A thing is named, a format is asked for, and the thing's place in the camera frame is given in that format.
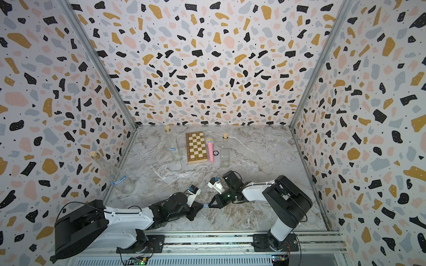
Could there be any clear glass bottle with cork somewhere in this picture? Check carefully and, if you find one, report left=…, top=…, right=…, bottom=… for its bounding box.
left=220, top=133, right=230, bottom=168

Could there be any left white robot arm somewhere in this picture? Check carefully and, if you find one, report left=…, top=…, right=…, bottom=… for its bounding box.
left=50, top=192, right=204, bottom=263

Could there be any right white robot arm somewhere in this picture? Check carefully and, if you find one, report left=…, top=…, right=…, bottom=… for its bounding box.
left=207, top=171, right=313, bottom=252

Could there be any glass bottle blue label back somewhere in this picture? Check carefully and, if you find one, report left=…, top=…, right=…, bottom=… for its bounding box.
left=165, top=126, right=182, bottom=161

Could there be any glass bottle blue label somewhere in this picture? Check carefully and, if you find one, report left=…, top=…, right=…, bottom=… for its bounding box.
left=165, top=126, right=182, bottom=161
left=90, top=151, right=135, bottom=195

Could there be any glass bottle blue label left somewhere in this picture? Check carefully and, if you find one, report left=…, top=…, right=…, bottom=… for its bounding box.
left=90, top=151, right=135, bottom=195

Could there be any wooden chessboard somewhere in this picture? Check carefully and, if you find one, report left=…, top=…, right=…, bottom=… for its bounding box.
left=185, top=131, right=208, bottom=165

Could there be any pink toy microphone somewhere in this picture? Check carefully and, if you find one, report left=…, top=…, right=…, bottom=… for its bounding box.
left=205, top=137, right=214, bottom=162

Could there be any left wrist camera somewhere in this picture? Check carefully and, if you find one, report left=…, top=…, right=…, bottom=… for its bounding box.
left=186, top=185, right=201, bottom=207

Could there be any left metal corner post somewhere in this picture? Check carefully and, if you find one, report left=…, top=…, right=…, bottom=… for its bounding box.
left=56, top=0, right=138, bottom=130

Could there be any metal corner post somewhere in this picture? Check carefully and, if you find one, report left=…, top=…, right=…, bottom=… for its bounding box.
left=56, top=0, right=138, bottom=130
left=288, top=0, right=353, bottom=130

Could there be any right metal corner post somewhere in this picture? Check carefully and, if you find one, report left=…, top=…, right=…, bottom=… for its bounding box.
left=288, top=0, right=353, bottom=130

